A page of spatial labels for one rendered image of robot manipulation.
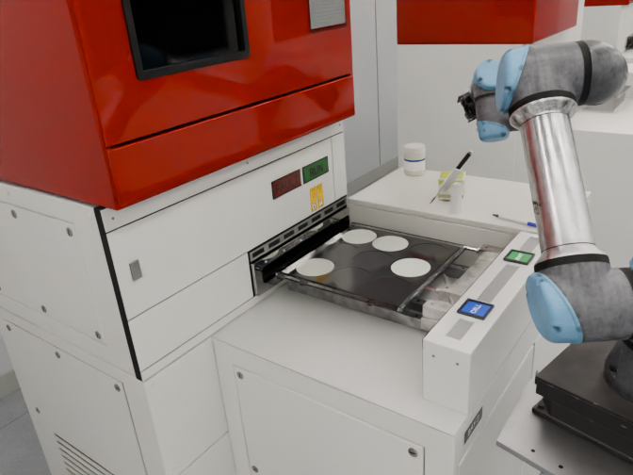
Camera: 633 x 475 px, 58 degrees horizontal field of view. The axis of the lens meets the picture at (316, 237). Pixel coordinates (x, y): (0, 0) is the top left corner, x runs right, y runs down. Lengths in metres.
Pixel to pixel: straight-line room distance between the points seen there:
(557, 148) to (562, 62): 0.16
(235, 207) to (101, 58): 0.49
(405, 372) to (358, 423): 0.14
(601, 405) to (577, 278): 0.23
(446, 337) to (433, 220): 0.60
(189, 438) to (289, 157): 0.74
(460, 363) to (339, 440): 0.36
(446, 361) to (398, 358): 0.20
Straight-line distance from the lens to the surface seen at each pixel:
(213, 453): 1.59
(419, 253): 1.54
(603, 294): 0.98
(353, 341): 1.33
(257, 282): 1.47
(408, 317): 1.36
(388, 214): 1.69
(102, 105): 1.06
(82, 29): 1.05
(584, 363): 1.17
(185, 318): 1.34
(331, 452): 1.35
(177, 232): 1.26
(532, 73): 1.10
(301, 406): 1.31
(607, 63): 1.15
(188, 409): 1.45
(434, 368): 1.12
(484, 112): 1.51
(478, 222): 1.58
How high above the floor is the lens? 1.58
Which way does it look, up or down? 24 degrees down
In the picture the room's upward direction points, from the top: 5 degrees counter-clockwise
